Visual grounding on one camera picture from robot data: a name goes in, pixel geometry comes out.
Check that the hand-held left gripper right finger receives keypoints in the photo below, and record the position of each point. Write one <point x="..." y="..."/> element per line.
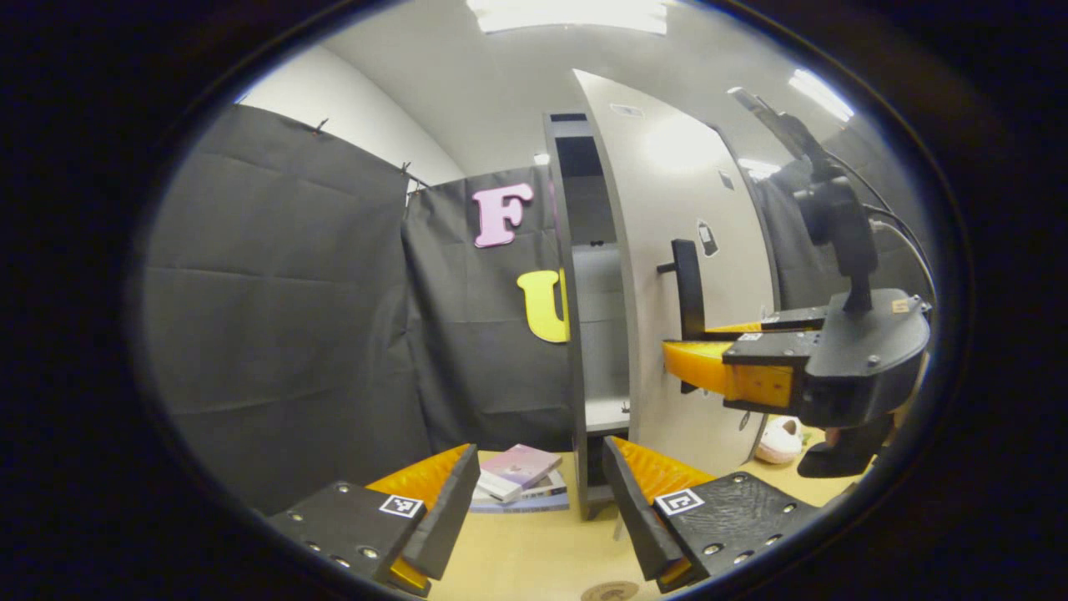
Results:
<point x="634" y="509"/>

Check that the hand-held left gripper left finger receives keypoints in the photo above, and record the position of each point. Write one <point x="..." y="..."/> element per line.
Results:
<point x="450" y="509"/>

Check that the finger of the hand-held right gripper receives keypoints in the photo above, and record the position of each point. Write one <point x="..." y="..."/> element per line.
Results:
<point x="793" y="320"/>
<point x="776" y="349"/>

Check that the white cabinet door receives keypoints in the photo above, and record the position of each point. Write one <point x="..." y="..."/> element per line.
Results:
<point x="667" y="167"/>

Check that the pink white plush toy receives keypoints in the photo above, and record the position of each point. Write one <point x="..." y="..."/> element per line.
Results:
<point x="780" y="440"/>

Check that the black backdrop cloth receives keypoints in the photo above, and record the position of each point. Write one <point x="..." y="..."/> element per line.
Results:
<point x="275" y="334"/>

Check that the black cloth clip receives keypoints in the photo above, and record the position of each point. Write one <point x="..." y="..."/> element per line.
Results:
<point x="406" y="167"/>
<point x="319" y="125"/>

